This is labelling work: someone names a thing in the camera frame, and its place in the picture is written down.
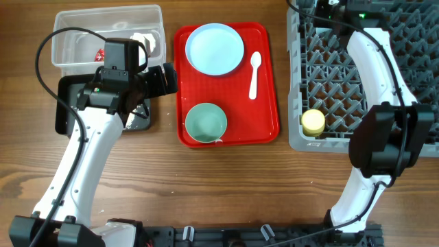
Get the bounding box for white crumpled tissue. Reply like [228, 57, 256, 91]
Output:
[130, 32, 156, 56]

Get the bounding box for light blue plate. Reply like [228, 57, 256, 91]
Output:
[185, 23, 244, 76]

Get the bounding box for black tray bin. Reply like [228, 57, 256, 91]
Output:
[55, 74, 152, 137]

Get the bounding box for white plastic spoon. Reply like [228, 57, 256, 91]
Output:
[248, 51, 262, 100]

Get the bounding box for grey dishwasher rack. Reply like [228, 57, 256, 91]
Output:
[287, 1, 438, 153]

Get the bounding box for red snack wrapper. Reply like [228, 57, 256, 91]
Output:
[94, 49, 105, 62]

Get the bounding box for green bowl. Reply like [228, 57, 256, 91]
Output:
[185, 103, 228, 143]

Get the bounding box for red plastic tray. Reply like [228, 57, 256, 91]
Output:
[174, 22, 280, 148]

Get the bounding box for clear plastic bin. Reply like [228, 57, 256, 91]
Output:
[51, 5, 167, 76]

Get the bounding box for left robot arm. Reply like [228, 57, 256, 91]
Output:
[9, 63, 178, 246]

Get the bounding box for yellow plastic cup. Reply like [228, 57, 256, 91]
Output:
[300, 109, 326, 137]

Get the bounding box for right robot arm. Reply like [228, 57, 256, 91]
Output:
[314, 1, 434, 234]

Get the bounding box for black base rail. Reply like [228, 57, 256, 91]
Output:
[143, 220, 385, 247]

